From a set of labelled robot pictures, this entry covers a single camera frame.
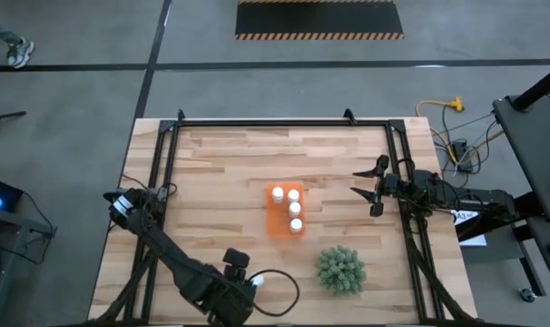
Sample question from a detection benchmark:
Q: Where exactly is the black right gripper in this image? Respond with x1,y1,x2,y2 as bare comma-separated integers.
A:
349,154,401,218

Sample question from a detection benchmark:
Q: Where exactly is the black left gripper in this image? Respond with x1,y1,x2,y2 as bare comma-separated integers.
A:
211,248,260,327

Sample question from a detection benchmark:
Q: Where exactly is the orange plastic basket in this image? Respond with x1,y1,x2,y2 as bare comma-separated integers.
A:
263,183,308,241

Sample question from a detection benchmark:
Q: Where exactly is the green potted plant grey pot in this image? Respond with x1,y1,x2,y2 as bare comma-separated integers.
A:
316,245,368,297

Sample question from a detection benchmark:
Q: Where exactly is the black power strip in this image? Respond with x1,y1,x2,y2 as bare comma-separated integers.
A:
451,139,475,174

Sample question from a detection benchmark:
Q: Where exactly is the white paper sheet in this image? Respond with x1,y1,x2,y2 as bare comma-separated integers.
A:
450,209,488,247

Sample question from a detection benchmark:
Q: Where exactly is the black hazard-striped floor mat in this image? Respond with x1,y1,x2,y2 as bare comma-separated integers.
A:
234,0,406,42

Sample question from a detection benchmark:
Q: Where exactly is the grey metal desk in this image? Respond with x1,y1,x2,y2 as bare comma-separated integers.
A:
0,206,58,327

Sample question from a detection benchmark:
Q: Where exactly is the black tripod leg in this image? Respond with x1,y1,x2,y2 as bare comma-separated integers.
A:
0,110,27,128

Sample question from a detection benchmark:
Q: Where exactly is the person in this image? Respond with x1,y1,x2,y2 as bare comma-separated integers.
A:
0,15,35,70

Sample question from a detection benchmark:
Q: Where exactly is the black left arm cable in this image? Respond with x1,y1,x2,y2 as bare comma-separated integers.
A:
250,268,301,318

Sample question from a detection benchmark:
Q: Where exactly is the black aluminium table frame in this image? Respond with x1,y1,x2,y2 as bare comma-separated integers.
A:
91,108,480,327

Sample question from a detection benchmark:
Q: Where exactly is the yellow extension cord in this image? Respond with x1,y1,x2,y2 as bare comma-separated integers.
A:
415,95,506,167

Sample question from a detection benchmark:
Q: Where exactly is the black slanted post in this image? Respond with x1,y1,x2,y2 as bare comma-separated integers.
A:
511,62,550,113

